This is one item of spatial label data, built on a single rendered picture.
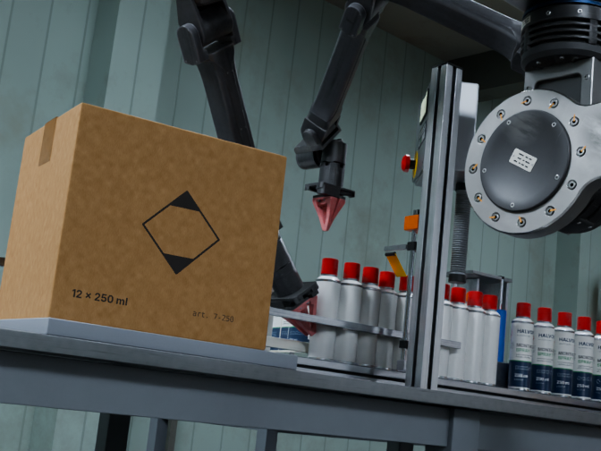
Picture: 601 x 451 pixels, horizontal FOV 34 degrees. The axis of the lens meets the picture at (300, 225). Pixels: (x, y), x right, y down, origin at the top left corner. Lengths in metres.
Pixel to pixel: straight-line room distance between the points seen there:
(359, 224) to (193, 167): 5.01
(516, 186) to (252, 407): 0.46
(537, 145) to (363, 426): 0.48
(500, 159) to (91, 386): 0.61
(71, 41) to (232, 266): 3.90
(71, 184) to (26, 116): 3.71
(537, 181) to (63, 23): 4.03
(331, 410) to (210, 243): 0.31
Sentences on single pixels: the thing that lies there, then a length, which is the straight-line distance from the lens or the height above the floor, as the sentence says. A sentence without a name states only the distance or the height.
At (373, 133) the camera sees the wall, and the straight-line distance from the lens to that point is 6.46.
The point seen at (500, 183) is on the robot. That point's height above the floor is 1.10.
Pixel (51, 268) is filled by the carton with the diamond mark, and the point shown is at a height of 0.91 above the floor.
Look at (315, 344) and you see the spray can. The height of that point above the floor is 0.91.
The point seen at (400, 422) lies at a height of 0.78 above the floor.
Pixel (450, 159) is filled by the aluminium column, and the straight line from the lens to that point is 1.98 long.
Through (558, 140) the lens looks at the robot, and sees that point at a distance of 1.31.
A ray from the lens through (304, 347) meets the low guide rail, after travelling 1.96.
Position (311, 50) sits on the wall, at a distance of 6.17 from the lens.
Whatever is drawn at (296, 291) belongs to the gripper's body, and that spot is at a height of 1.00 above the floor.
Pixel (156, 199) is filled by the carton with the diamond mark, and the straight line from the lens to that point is 1.26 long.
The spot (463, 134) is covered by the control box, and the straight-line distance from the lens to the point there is 2.02.
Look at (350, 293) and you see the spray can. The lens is 1.96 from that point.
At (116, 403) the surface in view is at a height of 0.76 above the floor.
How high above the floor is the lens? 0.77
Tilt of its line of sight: 11 degrees up
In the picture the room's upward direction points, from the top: 6 degrees clockwise
